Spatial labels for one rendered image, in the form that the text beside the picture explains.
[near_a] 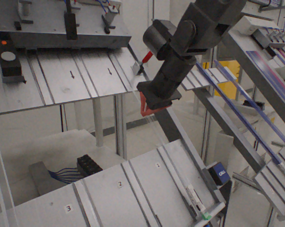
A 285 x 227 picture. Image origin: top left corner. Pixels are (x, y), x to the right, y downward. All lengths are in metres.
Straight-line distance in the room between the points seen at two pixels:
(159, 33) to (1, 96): 0.35
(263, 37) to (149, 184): 1.33
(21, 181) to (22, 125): 1.41
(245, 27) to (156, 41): 1.12
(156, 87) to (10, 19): 0.35
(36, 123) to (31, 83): 1.79
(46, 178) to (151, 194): 0.44
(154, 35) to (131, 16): 2.23
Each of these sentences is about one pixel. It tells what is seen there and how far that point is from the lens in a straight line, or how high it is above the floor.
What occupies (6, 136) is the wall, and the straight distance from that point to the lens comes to 2.29.
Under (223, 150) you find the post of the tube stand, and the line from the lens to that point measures 0.77.
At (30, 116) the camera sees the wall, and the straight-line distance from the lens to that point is 2.25.
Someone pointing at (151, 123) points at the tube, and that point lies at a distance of 0.51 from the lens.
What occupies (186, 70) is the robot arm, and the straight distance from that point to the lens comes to 0.41.
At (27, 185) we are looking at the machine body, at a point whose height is 0.62.
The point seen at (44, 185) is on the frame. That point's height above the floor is 0.66.
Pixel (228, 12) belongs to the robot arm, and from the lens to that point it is 0.36.
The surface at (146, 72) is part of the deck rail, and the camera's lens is 0.63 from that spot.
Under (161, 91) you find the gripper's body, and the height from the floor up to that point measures 1.01.
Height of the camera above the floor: 1.10
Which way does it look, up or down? 19 degrees down
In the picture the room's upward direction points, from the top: straight up
